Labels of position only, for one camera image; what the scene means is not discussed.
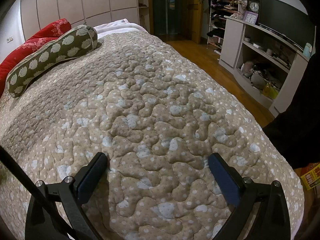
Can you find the beige quilted dotted bedspread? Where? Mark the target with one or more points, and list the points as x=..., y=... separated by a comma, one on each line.
x=158, y=117

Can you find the cluttered metal shoe rack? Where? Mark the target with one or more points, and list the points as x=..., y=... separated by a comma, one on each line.
x=219, y=10

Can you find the white tv shelf unit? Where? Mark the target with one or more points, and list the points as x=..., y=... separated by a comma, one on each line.
x=266, y=66

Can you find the small purple square clock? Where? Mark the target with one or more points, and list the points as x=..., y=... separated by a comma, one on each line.
x=250, y=17

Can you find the black flat screen television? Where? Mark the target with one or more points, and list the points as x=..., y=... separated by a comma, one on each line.
x=288, y=21

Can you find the dark ornate mantel clock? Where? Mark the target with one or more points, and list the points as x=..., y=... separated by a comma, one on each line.
x=253, y=6

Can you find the red floral duvet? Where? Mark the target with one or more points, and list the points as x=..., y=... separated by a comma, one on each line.
x=49, y=33

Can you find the olive hedgehog pattern bolster pillow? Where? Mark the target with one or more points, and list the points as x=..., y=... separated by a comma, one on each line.
x=77, y=42

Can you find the yellow printed package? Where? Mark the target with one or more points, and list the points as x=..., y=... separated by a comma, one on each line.
x=310, y=175

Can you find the white wardrobe with panel doors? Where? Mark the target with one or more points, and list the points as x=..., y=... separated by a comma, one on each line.
x=36, y=14

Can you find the white bed sheet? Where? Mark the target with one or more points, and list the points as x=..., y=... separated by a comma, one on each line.
x=119, y=26

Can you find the wooden bedroom door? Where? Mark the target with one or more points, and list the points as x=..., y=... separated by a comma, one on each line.
x=194, y=19

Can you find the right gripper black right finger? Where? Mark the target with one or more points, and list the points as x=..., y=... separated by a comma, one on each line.
x=272, y=220

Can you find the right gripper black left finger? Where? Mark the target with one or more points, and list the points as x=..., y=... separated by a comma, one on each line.
x=55, y=210

